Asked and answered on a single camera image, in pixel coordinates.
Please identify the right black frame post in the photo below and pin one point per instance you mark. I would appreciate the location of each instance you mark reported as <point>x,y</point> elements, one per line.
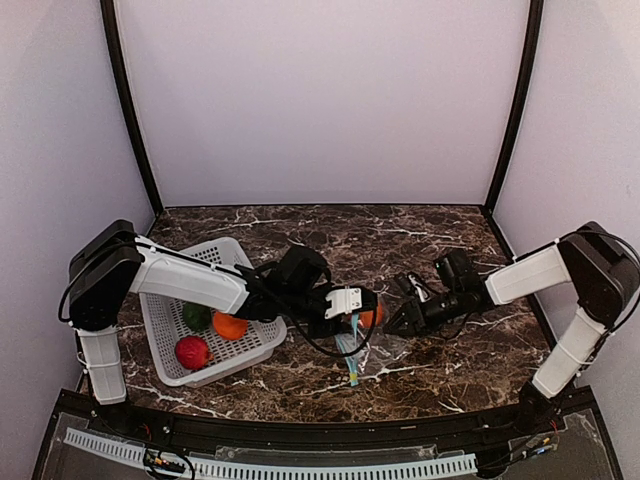
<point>526,66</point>

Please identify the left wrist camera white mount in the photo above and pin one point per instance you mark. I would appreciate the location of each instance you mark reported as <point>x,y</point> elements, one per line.
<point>349,300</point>

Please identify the clear zip top bag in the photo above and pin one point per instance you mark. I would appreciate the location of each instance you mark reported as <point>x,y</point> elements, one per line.
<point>381,350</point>

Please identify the white slotted cable duct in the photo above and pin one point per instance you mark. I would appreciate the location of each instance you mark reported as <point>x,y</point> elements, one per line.
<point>245,463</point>

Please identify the black frame post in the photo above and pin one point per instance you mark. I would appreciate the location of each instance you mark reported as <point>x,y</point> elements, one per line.
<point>128,109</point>
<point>526,66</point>

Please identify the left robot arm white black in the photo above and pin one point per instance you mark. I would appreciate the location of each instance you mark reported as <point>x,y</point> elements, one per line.
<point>216,274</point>

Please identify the white perforated plastic basket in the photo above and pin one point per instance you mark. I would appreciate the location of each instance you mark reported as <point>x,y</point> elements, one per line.
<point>230,350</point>

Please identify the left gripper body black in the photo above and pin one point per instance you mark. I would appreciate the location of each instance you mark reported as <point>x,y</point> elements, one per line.
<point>316,332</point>

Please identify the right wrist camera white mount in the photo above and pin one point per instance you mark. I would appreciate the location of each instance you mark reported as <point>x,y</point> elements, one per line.
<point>411,284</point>

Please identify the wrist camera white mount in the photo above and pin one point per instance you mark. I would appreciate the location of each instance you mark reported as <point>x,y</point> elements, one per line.
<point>349,300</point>
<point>411,284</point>

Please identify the red fake apple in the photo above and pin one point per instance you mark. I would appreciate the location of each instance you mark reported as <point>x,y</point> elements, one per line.
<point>193,353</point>

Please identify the green fake vegetable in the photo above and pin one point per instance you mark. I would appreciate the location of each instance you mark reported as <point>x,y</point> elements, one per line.
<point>196,317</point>

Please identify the left black frame post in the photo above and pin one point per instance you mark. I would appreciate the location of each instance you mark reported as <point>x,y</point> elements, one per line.
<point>128,109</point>

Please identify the black front rail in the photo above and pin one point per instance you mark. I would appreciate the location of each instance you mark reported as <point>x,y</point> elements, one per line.
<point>481,430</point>

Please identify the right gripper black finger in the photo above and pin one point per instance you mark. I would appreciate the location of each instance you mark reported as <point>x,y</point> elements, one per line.
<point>417,329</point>
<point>407,314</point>

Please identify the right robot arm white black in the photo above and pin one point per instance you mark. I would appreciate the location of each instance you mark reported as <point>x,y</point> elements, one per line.
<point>601,268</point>

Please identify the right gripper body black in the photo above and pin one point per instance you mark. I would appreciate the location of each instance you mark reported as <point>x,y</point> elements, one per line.
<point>443,312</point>

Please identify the orange fake fruit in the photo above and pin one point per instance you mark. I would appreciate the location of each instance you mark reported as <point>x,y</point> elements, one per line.
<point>372,315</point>
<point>229,327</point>

